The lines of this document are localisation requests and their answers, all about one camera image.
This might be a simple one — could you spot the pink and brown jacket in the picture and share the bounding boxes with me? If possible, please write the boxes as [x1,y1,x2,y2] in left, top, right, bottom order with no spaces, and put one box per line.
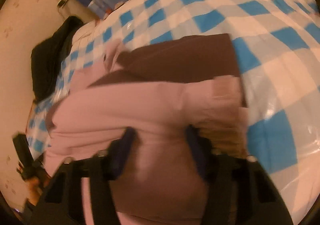
[44,34,248,224]

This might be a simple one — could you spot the black garment pile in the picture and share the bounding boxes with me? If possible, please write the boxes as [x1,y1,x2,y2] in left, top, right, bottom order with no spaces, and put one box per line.
[30,16,84,104]

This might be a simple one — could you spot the blue white checkered bed cover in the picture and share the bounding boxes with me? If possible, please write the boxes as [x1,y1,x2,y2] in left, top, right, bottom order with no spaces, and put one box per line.
[27,0,319,224]

